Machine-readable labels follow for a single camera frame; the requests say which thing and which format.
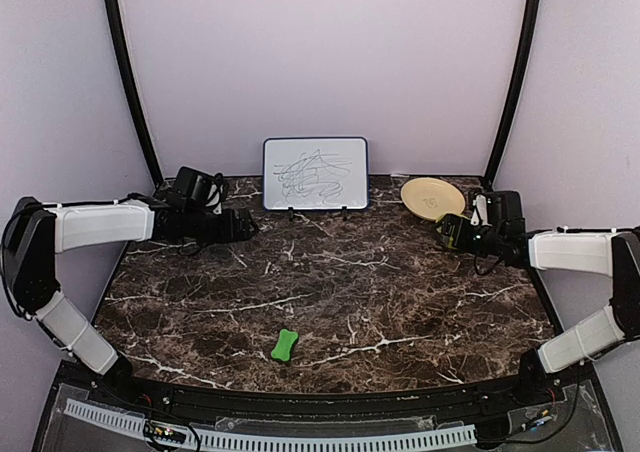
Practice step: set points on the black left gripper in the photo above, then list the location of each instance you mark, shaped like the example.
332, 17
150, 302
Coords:
228, 233

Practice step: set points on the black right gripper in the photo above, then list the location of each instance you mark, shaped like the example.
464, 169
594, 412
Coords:
460, 240

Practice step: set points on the blue framed whiteboard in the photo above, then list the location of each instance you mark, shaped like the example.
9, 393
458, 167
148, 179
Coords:
315, 174

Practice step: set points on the green bone shaped eraser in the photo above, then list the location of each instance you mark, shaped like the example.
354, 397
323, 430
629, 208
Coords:
285, 343

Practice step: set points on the lime green bowl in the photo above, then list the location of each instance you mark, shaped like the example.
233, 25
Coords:
453, 231

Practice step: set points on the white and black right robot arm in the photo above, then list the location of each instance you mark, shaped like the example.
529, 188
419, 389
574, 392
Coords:
497, 228

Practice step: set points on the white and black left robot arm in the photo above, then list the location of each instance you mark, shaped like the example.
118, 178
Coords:
37, 232

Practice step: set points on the black whiteboard stand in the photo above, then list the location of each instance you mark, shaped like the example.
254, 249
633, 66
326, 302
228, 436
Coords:
338, 214

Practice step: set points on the beige plate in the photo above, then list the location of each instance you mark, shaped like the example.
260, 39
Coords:
430, 198

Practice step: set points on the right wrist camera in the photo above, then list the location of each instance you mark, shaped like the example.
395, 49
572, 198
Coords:
486, 209

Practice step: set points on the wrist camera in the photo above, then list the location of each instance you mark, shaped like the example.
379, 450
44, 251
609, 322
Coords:
486, 209
193, 190

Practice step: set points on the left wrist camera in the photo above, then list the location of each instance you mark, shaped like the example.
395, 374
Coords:
193, 190

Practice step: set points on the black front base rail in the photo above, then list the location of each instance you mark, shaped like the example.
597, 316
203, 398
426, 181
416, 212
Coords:
483, 401

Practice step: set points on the white slotted cable duct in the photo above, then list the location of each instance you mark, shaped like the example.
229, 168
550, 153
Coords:
255, 435

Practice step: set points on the black right frame post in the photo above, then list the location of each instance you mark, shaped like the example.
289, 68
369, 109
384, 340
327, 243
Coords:
521, 60

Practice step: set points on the black frame post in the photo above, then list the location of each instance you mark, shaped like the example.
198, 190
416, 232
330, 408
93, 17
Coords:
128, 81
521, 60

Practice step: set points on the black left frame post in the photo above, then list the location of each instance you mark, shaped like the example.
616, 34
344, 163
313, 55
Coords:
128, 81

